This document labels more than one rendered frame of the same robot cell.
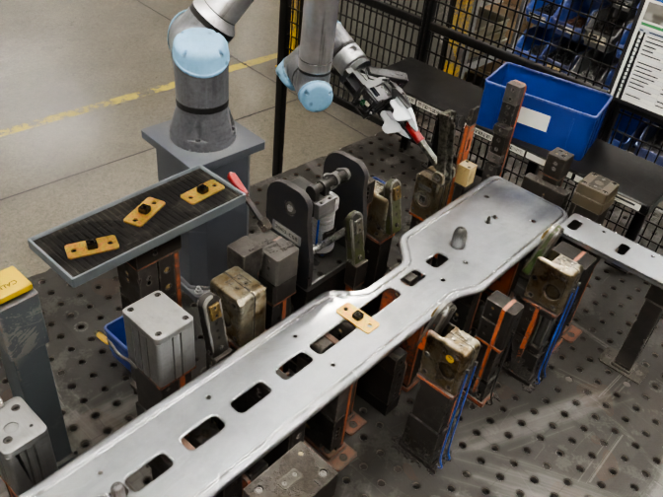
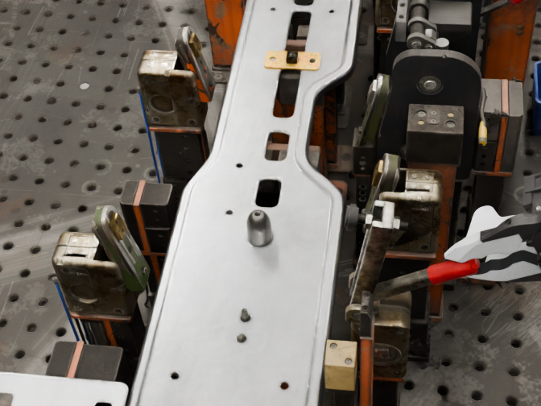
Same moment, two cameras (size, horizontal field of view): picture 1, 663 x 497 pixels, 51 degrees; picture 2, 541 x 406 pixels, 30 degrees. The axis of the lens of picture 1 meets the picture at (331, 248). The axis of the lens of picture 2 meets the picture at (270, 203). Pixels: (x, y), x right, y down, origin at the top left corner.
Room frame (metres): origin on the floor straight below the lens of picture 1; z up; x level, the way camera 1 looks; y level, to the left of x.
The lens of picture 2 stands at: (1.96, -0.62, 2.02)
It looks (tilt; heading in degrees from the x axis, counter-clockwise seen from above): 49 degrees down; 154
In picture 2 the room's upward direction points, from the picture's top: 6 degrees counter-clockwise
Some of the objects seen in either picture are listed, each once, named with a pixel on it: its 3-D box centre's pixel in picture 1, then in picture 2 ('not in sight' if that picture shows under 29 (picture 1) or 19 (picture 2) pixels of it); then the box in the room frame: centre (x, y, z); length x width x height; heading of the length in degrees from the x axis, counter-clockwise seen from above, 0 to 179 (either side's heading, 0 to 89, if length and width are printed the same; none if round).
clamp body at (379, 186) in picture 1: (370, 252); (407, 270); (1.30, -0.09, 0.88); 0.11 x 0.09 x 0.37; 52
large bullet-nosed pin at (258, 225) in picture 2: (459, 239); (259, 228); (1.22, -0.28, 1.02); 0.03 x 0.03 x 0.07
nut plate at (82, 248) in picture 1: (92, 245); not in sight; (0.88, 0.40, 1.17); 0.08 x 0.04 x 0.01; 121
